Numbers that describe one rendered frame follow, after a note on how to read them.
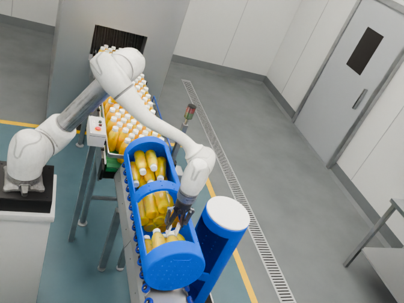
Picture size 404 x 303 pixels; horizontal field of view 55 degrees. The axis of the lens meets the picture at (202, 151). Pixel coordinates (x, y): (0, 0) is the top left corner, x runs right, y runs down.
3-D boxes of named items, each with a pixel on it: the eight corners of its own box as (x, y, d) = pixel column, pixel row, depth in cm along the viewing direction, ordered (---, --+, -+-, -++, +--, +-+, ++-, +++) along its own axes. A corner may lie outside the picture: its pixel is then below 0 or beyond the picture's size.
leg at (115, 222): (97, 272, 290) (115, 213, 257) (97, 265, 294) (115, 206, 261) (105, 272, 292) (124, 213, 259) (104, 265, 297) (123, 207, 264)
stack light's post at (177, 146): (145, 227, 342) (183, 125, 284) (144, 223, 345) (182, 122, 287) (149, 227, 344) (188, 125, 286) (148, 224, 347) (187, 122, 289)
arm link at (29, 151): (-2, 172, 182) (0, 133, 170) (23, 154, 197) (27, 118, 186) (29, 186, 181) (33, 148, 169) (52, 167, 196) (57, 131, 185)
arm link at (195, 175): (197, 201, 167) (205, 184, 178) (209, 173, 159) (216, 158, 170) (174, 190, 168) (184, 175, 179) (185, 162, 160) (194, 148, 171)
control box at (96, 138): (87, 145, 243) (89, 132, 238) (86, 127, 258) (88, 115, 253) (103, 147, 247) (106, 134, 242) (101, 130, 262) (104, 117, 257)
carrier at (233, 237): (172, 275, 292) (157, 305, 268) (213, 190, 246) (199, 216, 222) (206, 293, 289) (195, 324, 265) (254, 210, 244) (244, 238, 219)
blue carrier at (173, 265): (136, 291, 177) (154, 250, 162) (118, 168, 243) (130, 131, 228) (193, 291, 189) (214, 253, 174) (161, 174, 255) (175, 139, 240)
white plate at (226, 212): (214, 189, 245) (213, 190, 246) (201, 214, 221) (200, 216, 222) (254, 208, 243) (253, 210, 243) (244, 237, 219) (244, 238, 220)
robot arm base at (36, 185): (2, 198, 177) (3, 189, 174) (3, 167, 193) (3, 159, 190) (45, 197, 186) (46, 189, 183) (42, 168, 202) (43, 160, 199)
